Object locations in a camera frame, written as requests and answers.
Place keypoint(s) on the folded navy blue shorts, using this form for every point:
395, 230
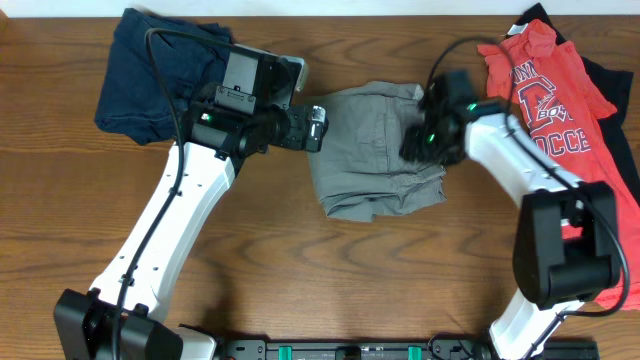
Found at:
131, 102

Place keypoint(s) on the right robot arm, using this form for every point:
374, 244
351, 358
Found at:
566, 250

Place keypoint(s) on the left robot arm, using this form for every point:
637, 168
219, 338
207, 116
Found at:
122, 315

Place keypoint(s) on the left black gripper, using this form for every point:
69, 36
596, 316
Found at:
298, 139

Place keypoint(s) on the red soccer t-shirt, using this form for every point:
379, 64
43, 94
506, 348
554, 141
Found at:
561, 107

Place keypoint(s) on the grey khaki shorts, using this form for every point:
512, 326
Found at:
359, 173

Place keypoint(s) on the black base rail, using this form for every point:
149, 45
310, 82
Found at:
439, 349

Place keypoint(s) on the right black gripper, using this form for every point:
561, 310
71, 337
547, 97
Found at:
415, 147

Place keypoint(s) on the black garment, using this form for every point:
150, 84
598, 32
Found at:
615, 86

